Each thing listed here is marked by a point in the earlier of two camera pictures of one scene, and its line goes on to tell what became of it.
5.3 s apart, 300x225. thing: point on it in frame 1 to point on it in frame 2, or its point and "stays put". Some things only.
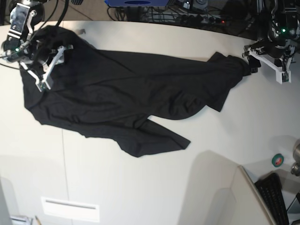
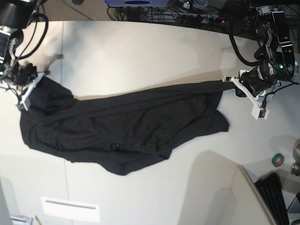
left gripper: (41, 53) to (21, 74)
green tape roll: (277, 160) stays put
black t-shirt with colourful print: (112, 95) to (125, 132)
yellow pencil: (39, 223) stays put
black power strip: (198, 19) stays put
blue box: (137, 3) stays put
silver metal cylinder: (295, 168) stays put
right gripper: (266, 46) to (259, 78)
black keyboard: (269, 189) stays put
